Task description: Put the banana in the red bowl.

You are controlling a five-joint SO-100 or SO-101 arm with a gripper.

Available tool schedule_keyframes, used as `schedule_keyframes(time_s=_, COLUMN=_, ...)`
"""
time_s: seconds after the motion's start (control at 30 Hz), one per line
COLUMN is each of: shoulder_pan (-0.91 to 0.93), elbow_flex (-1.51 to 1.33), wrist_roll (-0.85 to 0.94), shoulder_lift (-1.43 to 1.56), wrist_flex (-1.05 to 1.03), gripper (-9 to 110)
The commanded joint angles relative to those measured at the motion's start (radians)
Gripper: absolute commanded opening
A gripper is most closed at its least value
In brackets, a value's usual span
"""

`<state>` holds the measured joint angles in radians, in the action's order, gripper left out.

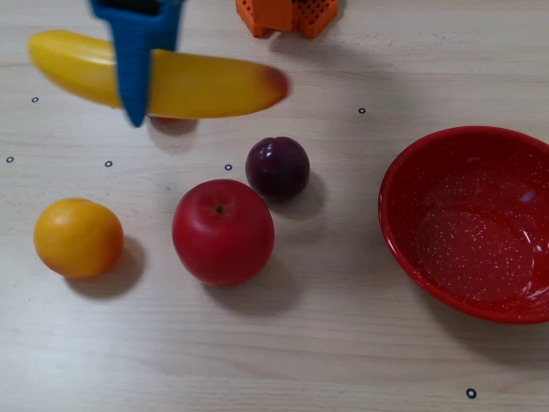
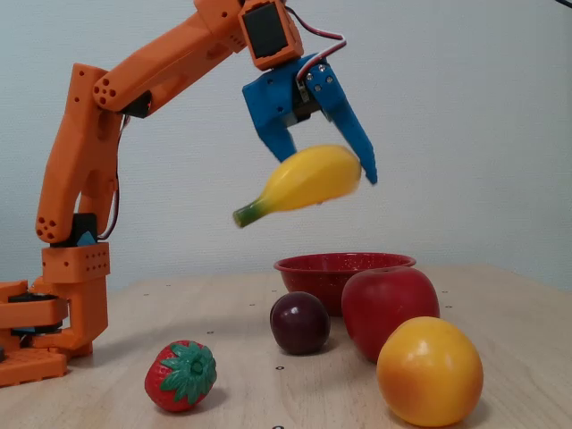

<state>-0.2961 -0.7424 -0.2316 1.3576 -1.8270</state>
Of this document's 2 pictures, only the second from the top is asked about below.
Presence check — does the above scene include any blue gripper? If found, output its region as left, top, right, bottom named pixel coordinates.
left=241, top=54, right=379, bottom=186

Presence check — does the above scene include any yellow toy banana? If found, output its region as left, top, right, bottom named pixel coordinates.
left=231, top=144, right=364, bottom=230

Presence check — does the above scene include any orange robot base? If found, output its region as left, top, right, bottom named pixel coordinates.
left=0, top=242, right=112, bottom=388

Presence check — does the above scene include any red speckled bowl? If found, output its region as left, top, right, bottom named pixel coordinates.
left=273, top=252, right=418, bottom=318

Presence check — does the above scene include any red toy apple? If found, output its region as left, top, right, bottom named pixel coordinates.
left=341, top=265, right=442, bottom=365

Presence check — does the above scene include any dark purple toy plum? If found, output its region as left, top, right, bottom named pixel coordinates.
left=269, top=290, right=332, bottom=357

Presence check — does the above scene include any orange toy orange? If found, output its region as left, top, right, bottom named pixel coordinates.
left=375, top=315, right=485, bottom=428

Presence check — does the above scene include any red toy strawberry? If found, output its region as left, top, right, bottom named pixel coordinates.
left=143, top=340, right=219, bottom=414

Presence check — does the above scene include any white red gripper servo cable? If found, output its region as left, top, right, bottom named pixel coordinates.
left=283, top=4, right=349, bottom=83

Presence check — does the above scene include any white red arm servo cable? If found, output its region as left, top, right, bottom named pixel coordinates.
left=97, top=114, right=130, bottom=241

